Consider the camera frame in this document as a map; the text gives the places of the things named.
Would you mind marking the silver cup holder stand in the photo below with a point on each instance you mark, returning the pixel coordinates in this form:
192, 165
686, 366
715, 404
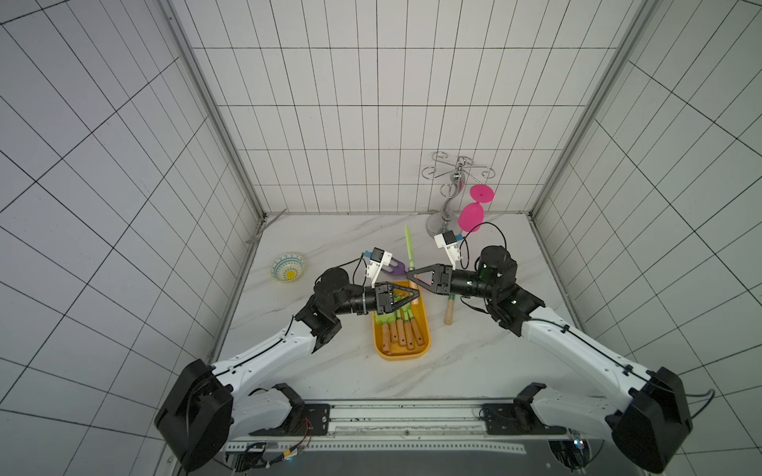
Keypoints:
457, 172

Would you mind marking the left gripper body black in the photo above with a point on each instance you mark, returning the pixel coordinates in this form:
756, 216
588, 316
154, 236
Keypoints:
369, 298

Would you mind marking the dark green small rake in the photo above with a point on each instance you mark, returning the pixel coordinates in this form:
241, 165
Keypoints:
449, 316

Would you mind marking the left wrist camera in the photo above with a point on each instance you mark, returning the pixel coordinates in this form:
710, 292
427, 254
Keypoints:
377, 260

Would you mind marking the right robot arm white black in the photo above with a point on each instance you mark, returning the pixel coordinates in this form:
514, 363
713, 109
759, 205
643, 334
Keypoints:
644, 413

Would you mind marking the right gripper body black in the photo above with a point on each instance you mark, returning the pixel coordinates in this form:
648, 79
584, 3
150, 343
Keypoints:
444, 280

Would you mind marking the pink plastic goblet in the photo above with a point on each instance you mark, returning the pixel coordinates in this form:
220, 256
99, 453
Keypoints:
473, 214

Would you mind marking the purple fork pink handle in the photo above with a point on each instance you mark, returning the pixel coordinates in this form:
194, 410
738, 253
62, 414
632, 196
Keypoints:
397, 269

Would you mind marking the patterned small bowl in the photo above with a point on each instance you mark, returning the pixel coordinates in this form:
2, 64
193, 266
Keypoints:
288, 267

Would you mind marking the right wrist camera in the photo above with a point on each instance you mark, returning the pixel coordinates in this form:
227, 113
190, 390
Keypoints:
451, 243

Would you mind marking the metal base rail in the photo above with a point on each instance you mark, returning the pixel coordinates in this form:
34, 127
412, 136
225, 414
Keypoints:
378, 426

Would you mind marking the yellow plastic storage box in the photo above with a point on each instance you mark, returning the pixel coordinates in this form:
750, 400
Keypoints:
396, 351

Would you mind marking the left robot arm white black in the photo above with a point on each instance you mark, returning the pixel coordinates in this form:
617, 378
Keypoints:
210, 404

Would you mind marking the green rake wooden handle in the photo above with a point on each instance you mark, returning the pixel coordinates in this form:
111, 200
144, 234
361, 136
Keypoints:
410, 337
416, 329
401, 329

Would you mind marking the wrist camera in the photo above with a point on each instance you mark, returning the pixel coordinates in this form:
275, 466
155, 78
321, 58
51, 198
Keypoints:
377, 260
451, 243

